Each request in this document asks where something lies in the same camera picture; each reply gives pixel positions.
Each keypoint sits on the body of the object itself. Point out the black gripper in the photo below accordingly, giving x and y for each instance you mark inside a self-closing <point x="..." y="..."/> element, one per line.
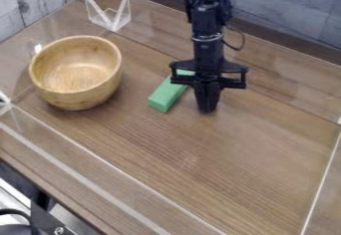
<point x="209" y="72"/>

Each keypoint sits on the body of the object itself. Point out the green rectangular block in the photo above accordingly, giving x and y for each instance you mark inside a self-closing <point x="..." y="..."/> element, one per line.
<point x="164" y="95"/>

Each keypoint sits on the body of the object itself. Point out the wooden bowl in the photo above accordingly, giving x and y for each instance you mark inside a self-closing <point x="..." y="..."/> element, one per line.
<point x="76" y="72"/>

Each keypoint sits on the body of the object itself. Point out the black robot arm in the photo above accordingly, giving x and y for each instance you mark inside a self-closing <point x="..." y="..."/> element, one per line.
<point x="207" y="15"/>

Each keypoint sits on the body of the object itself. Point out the clear acrylic corner bracket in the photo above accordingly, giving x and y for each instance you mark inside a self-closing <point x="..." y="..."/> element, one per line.
<point x="108" y="18"/>

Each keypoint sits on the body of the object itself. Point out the black metal mount bracket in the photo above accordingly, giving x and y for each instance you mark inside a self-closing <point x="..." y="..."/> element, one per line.
<point x="45" y="224"/>

